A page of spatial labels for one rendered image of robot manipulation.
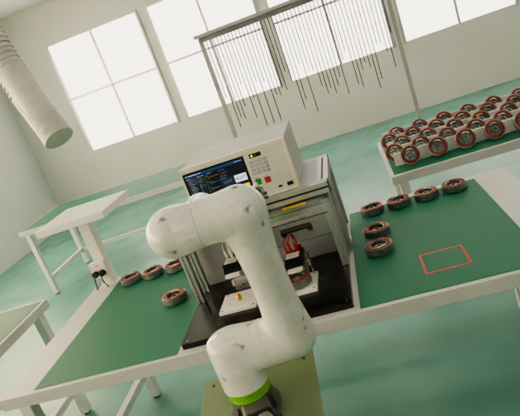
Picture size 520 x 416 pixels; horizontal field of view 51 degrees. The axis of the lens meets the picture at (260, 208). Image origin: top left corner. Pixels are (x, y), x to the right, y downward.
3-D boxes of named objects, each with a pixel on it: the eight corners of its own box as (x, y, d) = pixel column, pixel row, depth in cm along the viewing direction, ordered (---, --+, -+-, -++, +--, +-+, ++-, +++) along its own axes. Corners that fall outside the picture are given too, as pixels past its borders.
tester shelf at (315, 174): (331, 191, 205) (327, 180, 204) (168, 239, 220) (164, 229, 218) (329, 163, 247) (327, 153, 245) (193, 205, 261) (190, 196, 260)
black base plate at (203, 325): (354, 307, 184) (352, 301, 184) (183, 350, 198) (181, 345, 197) (348, 252, 229) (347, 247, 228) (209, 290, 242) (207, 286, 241)
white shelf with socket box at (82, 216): (140, 295, 265) (101, 210, 253) (74, 314, 273) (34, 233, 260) (160, 265, 298) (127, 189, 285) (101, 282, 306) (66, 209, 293)
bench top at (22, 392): (608, 265, 166) (606, 251, 164) (4, 412, 212) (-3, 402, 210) (505, 176, 261) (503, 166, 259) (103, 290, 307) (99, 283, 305)
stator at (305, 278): (312, 286, 202) (309, 278, 201) (283, 294, 204) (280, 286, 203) (312, 273, 212) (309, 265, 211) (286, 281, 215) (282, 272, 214)
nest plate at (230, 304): (256, 307, 205) (255, 304, 205) (219, 316, 208) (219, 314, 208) (261, 288, 219) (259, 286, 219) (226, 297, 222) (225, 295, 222)
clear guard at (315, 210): (333, 232, 183) (328, 216, 182) (267, 251, 188) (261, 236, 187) (332, 201, 214) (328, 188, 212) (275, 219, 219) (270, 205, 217)
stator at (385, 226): (369, 243, 230) (366, 234, 229) (361, 234, 241) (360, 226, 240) (394, 234, 230) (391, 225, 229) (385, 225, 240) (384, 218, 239)
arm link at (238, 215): (326, 360, 142) (260, 192, 116) (267, 379, 144) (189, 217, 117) (317, 326, 153) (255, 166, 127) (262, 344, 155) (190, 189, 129)
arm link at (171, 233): (204, 253, 120) (185, 201, 119) (151, 271, 121) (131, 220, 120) (215, 238, 138) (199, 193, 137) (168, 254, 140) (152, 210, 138)
